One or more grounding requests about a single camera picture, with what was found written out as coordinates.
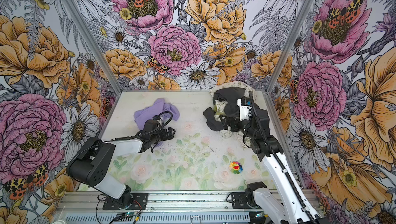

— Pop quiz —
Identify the purple cloth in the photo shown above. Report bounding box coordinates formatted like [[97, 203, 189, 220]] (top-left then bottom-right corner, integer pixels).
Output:
[[134, 98, 180, 130]]

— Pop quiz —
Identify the dark grey cloth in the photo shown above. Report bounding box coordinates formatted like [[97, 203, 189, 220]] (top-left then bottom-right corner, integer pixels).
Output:
[[203, 87, 245, 131]]

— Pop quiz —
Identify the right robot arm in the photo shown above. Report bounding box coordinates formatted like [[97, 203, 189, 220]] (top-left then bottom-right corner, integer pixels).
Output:
[[220, 110, 328, 224]]

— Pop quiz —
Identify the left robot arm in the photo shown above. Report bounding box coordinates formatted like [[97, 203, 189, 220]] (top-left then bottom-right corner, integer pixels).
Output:
[[66, 118, 176, 209]]

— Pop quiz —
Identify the rainbow flower toy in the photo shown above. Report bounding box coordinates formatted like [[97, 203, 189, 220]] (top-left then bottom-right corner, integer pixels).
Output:
[[229, 161, 243, 174]]

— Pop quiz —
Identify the green circuit board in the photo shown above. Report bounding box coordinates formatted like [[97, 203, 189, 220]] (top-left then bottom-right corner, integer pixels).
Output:
[[114, 213, 140, 222]]

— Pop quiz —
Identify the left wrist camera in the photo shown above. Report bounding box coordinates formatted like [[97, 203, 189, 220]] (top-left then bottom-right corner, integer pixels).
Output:
[[153, 115, 163, 123]]

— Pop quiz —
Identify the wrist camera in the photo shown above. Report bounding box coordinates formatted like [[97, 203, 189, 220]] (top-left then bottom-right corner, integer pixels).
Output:
[[153, 115, 163, 123], [237, 98, 252, 121]]

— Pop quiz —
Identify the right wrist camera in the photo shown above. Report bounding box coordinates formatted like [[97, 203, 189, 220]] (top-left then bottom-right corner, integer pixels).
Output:
[[237, 98, 252, 121]]

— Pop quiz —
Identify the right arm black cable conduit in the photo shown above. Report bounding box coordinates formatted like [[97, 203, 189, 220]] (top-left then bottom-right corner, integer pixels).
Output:
[[248, 91, 319, 224]]

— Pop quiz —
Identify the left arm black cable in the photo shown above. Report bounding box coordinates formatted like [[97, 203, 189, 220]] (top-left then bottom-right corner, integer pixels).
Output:
[[101, 111, 174, 143]]

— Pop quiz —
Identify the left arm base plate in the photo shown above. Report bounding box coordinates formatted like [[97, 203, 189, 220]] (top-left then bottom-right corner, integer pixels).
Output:
[[102, 193, 149, 211]]

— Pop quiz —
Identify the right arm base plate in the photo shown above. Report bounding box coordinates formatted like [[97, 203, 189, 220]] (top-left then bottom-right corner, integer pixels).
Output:
[[226, 192, 258, 210]]

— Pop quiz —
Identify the aluminium front rail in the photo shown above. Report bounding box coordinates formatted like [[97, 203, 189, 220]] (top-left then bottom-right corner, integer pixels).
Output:
[[52, 189, 310, 224]]

